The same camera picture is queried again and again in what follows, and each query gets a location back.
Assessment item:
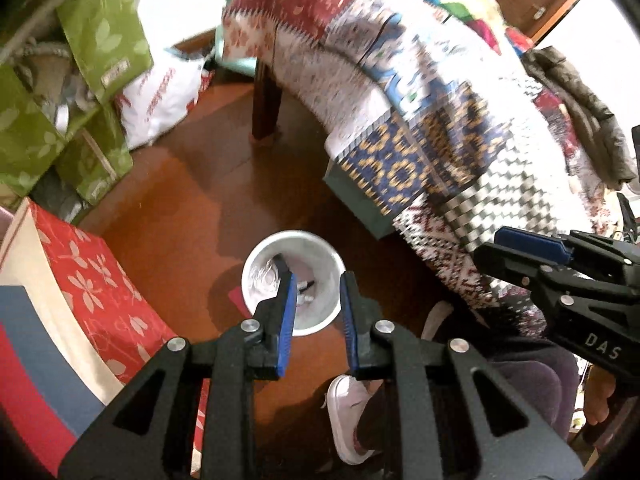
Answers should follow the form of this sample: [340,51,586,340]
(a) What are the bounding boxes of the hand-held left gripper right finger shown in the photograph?
[339,270,586,480]

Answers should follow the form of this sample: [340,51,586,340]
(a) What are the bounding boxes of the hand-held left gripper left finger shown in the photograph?
[57,254,298,480]

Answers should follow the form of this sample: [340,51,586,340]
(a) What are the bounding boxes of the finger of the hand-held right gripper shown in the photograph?
[494,226,632,273]
[474,241,577,312]

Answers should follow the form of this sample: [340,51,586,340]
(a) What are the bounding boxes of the white plastic bin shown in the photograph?
[241,230,347,337]

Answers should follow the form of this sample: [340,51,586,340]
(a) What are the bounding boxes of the person's right hand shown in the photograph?
[584,364,619,429]

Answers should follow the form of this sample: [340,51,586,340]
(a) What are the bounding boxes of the person's leg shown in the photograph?
[355,360,576,456]
[435,305,551,366]

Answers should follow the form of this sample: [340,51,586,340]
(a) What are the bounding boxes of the white shoe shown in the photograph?
[325,374,376,466]
[420,301,453,341]

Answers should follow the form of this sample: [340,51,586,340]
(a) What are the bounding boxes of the teal storage box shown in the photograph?
[322,162,401,238]

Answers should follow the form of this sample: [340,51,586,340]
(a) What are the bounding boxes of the brown puffer jacket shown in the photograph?
[522,46,638,191]

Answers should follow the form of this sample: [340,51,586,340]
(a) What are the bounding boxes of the patchwork quilt bed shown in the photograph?
[220,0,621,341]

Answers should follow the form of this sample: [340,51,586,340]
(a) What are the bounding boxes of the colourful block blanket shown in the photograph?
[415,0,531,56]

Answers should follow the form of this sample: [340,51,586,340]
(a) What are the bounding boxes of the white plastic bag red print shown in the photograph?
[117,50,213,151]

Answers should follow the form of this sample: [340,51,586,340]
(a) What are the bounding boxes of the wooden bed frame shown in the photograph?
[251,57,286,147]

